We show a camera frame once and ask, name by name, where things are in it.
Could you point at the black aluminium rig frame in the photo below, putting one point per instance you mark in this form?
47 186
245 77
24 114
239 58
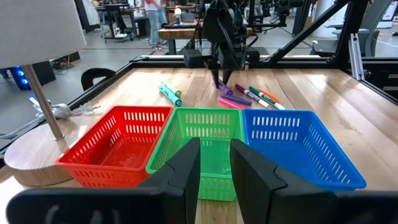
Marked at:
295 63

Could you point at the person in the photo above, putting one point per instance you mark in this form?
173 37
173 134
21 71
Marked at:
154 25

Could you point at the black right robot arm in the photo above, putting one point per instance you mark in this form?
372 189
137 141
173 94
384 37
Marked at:
217 21

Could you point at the green plastic basket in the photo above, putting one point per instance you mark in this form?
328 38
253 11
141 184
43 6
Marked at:
214 124

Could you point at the pink marker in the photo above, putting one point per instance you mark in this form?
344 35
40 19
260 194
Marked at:
230 103

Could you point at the green Expo marker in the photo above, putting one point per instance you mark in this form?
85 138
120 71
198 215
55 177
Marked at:
265 98

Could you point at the black robot workstation rig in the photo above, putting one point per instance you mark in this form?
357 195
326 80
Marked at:
280 9

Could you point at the grey office chair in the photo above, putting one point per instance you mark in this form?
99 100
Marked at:
329 46

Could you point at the red plastic basket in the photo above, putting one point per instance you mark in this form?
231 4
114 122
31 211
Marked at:
124 155

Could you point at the teal highlighter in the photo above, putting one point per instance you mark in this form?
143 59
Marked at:
170 95

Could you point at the blue plastic basket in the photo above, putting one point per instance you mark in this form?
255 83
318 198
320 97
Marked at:
289 155

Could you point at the yellow highlighter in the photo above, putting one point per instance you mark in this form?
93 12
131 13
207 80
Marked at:
174 90

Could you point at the purple highlighter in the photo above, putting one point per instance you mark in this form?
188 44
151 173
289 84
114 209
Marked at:
225 88

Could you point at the purple Expo marker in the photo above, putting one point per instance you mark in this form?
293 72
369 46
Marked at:
248 93

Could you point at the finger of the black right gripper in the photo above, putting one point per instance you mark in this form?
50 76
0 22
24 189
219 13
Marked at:
226 74
216 76

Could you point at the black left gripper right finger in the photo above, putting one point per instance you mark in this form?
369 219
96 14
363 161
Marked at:
258 186

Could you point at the blue-lit computer tower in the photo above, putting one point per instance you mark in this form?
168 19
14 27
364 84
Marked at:
20 77

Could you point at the black equipment cart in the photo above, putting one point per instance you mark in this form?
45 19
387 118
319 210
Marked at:
113 18

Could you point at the thin purple marker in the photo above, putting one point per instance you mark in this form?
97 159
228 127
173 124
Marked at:
236 99

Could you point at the silver aluminium bracket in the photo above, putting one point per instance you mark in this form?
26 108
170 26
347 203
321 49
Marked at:
356 59

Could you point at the orange marker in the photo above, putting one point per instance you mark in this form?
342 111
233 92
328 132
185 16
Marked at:
269 95

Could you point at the wooden workbench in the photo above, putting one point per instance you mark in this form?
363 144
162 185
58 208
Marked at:
177 32

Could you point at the small white lamp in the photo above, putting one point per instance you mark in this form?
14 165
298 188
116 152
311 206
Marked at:
178 14

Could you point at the black speaker box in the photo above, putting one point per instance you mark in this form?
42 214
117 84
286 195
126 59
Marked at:
43 73

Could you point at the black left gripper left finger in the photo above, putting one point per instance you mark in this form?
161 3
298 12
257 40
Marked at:
183 174

